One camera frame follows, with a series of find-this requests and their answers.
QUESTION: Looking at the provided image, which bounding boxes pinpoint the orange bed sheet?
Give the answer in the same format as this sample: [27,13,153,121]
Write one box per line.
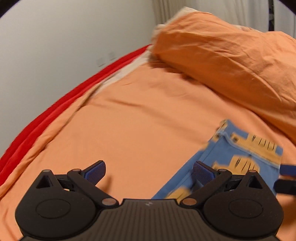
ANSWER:
[1,61,295,240]

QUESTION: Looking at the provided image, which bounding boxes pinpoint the white curtain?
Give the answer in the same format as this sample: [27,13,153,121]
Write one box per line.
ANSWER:
[152,1,295,37]

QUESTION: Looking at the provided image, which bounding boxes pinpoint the orange pillow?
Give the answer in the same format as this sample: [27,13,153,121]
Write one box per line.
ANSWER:
[152,8,295,142]

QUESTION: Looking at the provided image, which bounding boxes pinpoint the red mattress cover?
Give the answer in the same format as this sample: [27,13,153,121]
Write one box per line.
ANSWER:
[1,46,148,184]

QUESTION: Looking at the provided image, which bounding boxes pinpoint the blue patterned child pants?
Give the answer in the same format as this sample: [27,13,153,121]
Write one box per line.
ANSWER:
[153,120,283,199]

